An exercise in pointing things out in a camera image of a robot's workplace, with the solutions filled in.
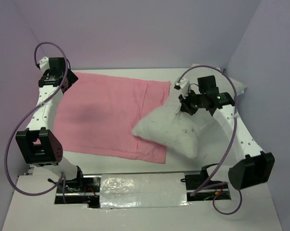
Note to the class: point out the white pillow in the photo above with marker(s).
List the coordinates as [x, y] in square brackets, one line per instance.
[182, 133]

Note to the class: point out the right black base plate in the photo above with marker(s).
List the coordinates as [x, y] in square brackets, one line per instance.
[193, 181]

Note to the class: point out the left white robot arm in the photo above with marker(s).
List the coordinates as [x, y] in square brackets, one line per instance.
[38, 143]

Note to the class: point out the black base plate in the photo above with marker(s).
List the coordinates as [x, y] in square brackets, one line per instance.
[193, 181]
[87, 194]

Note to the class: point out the silver tape patch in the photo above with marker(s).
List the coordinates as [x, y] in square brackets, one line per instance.
[142, 190]

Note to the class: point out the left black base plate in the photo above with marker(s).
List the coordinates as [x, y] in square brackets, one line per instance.
[87, 194]

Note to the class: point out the pink pillowcase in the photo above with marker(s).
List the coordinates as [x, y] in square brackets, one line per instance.
[98, 113]

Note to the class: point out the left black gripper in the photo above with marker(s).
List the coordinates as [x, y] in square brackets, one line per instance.
[72, 78]

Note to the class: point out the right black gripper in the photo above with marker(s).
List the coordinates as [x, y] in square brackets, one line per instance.
[185, 106]

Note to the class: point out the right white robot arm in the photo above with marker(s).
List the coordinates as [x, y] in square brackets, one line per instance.
[253, 165]

